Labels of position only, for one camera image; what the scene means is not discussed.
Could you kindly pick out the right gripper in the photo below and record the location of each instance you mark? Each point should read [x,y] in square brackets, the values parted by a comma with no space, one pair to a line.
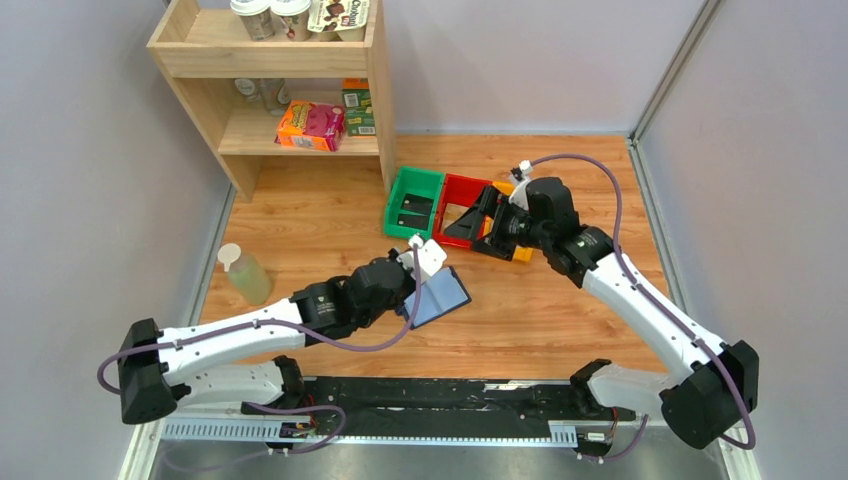
[493,247]

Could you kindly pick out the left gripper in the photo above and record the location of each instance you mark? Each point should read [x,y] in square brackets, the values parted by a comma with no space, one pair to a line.
[410,277]

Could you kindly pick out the navy blue card holder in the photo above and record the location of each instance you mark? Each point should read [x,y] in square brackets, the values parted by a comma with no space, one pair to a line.
[442,294]

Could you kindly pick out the black card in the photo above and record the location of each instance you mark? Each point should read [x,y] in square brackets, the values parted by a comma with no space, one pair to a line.
[417,204]
[413,221]

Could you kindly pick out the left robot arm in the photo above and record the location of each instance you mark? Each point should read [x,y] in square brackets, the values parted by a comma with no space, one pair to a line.
[157,371]

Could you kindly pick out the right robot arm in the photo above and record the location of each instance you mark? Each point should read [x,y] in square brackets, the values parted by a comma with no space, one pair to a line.
[710,385]

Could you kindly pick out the black card in bin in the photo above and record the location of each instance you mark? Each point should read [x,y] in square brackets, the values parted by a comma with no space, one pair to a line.
[417,204]

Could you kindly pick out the red plastic bin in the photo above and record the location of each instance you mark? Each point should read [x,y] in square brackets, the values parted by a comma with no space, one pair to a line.
[457,196]

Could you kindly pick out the yellow plastic bin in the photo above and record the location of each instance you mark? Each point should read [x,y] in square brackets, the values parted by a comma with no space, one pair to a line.
[521,254]

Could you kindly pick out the green plastic bin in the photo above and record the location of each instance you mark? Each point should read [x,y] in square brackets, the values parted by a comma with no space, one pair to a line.
[422,182]

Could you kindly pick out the green liquid bottle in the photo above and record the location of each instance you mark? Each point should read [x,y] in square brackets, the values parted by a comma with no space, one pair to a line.
[245,273]

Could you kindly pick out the green juice carton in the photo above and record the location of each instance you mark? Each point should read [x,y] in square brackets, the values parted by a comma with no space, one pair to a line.
[359,116]

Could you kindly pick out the orange pink snack box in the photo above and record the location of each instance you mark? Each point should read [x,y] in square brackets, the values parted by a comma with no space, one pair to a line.
[312,125]

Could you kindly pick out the clear bottle on shelf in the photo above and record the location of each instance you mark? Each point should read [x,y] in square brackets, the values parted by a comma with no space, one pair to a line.
[272,93]

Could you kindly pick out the wooden shelf unit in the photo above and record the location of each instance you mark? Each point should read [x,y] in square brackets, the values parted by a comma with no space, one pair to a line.
[201,51]

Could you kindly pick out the chocolate pudding cup pack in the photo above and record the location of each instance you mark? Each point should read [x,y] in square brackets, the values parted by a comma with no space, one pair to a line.
[342,19]

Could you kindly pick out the white lidded cup right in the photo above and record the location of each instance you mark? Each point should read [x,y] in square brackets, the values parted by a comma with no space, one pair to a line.
[294,15]

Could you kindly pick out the white lidded cup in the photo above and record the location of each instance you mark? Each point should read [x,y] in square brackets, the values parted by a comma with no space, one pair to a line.
[294,15]
[256,18]

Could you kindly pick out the white lidded cup left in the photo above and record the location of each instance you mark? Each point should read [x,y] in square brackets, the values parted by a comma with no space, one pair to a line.
[256,18]

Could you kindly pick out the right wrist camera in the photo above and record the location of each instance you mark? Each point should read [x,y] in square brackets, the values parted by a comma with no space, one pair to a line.
[520,179]

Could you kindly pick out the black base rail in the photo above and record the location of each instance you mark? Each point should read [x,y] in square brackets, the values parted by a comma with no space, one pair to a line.
[427,407]

